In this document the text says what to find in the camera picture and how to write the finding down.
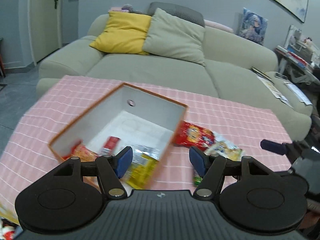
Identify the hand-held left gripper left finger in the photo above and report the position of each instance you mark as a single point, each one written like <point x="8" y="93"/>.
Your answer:
<point x="124" y="161"/>

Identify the standing white folder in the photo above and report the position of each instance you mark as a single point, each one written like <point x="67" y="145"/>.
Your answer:
<point x="292" y="38"/>

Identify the white desk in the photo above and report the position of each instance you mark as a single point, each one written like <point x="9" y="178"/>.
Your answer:
<point x="300" y="72"/>

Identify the pink box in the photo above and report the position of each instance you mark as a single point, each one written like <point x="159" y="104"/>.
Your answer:
<point x="116" y="10"/>

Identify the yellow cushion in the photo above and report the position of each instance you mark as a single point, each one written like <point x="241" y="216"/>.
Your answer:
<point x="122" y="32"/>

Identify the orange cardboard box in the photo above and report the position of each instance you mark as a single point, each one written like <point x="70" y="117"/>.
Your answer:
<point x="150" y="110"/>

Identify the large red snack bag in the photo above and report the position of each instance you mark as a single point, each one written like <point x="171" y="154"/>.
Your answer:
<point x="192" y="135"/>

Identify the pink checked tablecloth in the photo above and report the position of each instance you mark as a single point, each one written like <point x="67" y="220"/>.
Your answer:
<point x="225" y="112"/>

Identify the smartphone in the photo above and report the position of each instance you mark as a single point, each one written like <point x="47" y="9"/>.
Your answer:
<point x="281" y="75"/>

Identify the red chocolate bar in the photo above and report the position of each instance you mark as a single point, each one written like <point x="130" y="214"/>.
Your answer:
<point x="111" y="145"/>

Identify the beige cushion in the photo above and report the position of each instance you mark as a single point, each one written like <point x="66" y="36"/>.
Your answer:
<point x="175" y="37"/>

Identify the grey plush toy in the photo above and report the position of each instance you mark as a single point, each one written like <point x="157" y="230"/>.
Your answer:
<point x="131" y="8"/>

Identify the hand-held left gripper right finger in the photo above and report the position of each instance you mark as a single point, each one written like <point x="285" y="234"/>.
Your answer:
<point x="197" y="161"/>

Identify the white papers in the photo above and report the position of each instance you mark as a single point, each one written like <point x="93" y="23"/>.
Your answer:
<point x="298" y="93"/>

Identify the pink blanket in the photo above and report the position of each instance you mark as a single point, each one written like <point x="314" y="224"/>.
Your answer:
<point x="220" y="26"/>

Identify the orange stick snack packet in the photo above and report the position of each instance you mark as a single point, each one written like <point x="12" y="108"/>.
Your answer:
<point x="82" y="152"/>

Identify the beige sofa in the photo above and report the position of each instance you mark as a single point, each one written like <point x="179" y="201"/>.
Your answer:
<point x="150" y="72"/>

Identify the white door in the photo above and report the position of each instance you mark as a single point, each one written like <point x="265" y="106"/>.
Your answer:
<point x="45" y="22"/>

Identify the dark book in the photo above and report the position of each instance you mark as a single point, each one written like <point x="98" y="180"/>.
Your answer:
<point x="261" y="73"/>

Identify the open magazine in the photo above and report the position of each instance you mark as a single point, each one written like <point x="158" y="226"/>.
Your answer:
<point x="273" y="90"/>

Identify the green label nut packet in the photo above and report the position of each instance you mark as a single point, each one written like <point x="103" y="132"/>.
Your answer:
<point x="197" y="180"/>

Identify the yellow snack packet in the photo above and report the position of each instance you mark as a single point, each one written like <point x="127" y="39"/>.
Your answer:
<point x="142" y="172"/>

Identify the stack of books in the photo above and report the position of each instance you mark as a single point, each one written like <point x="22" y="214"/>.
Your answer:
<point x="292" y="55"/>

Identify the pale yellow bread packet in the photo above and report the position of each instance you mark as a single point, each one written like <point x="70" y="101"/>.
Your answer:
<point x="225" y="150"/>

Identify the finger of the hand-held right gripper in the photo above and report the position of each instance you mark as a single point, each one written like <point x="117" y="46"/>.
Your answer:
<point x="273" y="146"/>

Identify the grey checked cushion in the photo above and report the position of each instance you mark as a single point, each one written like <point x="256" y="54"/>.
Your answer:
<point x="180" y="11"/>

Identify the clear snack packet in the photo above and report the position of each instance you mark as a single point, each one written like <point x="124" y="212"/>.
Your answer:
<point x="147" y="151"/>

